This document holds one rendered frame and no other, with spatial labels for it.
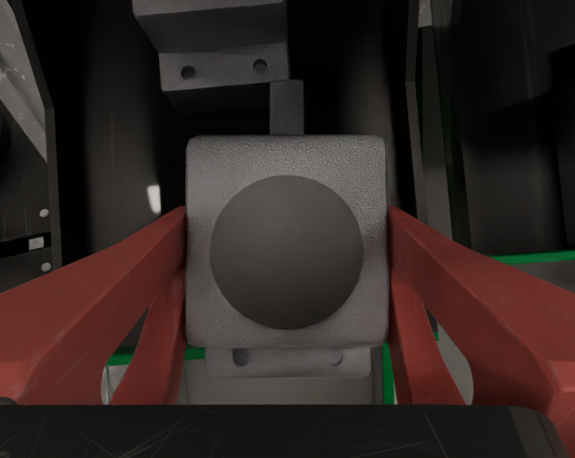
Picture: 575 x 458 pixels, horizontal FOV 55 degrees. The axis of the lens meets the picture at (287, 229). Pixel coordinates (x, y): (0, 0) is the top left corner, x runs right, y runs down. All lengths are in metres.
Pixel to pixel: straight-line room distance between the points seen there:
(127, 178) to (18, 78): 0.06
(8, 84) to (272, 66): 0.11
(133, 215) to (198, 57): 0.07
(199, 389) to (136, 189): 0.19
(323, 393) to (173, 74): 0.25
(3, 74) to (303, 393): 0.25
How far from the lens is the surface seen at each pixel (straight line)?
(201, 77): 0.19
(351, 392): 0.38
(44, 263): 0.52
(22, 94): 0.25
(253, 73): 0.19
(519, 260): 0.22
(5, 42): 0.23
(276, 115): 0.16
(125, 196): 0.22
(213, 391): 0.38
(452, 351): 0.40
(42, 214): 0.54
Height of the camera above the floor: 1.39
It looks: 62 degrees down
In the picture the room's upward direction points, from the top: 5 degrees counter-clockwise
